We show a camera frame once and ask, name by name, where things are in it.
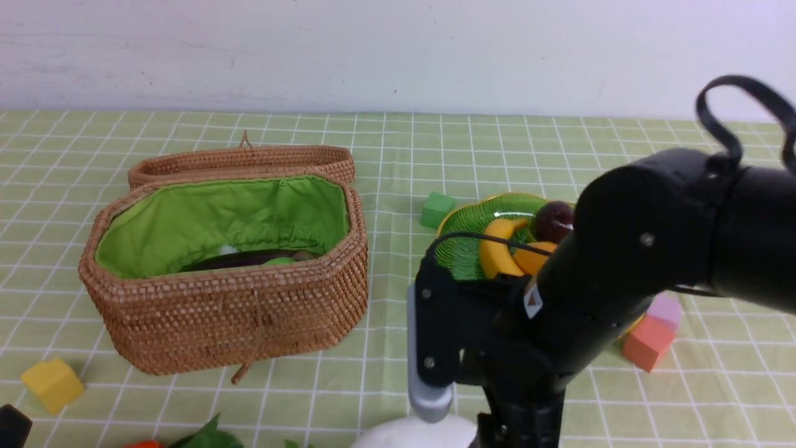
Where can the orange foam cube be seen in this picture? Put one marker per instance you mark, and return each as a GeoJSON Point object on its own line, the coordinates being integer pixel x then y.
{"type": "Point", "coordinates": [647, 343]}

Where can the green toy gourd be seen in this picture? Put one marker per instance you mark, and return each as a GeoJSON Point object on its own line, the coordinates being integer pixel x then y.
{"type": "Point", "coordinates": [278, 261]}

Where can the green glass leaf plate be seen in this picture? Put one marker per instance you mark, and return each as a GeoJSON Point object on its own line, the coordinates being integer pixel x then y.
{"type": "Point", "coordinates": [461, 255]}

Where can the purple toy eggplant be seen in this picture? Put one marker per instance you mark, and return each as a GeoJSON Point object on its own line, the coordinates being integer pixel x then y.
{"type": "Point", "coordinates": [249, 258]}

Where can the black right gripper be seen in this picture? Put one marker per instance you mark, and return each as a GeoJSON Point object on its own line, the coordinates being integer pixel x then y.
{"type": "Point", "coordinates": [524, 377]}

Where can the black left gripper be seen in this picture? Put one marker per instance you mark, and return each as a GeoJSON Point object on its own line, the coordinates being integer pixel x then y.
{"type": "Point", "coordinates": [15, 427]}

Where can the pink foam cube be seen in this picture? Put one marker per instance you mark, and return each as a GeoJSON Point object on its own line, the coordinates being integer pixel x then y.
{"type": "Point", "coordinates": [667, 309]}

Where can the red toy tomato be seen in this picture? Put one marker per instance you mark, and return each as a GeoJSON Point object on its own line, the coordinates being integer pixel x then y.
{"type": "Point", "coordinates": [146, 444]}

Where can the white toy radish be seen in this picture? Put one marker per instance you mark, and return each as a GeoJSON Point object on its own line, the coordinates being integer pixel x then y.
{"type": "Point", "coordinates": [412, 432]}

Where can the orange toy mango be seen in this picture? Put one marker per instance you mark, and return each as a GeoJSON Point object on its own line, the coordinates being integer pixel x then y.
{"type": "Point", "coordinates": [530, 262]}

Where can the yellow toy banana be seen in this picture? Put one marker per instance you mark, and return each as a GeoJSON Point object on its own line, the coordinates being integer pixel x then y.
{"type": "Point", "coordinates": [494, 256]}

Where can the dark purple passion fruit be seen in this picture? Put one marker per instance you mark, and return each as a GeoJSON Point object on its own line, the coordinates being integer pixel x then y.
{"type": "Point", "coordinates": [553, 222]}

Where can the green foam cube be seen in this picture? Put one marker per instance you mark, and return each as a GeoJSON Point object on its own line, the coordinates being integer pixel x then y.
{"type": "Point", "coordinates": [435, 209]}

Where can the woven rattan basket lid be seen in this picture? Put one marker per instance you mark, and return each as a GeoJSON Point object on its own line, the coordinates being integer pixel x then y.
{"type": "Point", "coordinates": [336, 162]}

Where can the woven rattan basket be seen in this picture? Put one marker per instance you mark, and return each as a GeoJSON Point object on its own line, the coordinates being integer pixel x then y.
{"type": "Point", "coordinates": [164, 322]}

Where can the yellow foam cube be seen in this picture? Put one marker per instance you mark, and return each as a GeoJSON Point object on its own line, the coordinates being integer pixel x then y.
{"type": "Point", "coordinates": [55, 384]}

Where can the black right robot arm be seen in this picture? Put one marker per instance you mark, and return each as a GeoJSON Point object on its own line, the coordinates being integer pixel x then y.
{"type": "Point", "coordinates": [678, 217]}

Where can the green leafy toy vegetable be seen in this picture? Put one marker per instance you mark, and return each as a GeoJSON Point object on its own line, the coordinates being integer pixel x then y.
{"type": "Point", "coordinates": [209, 436]}

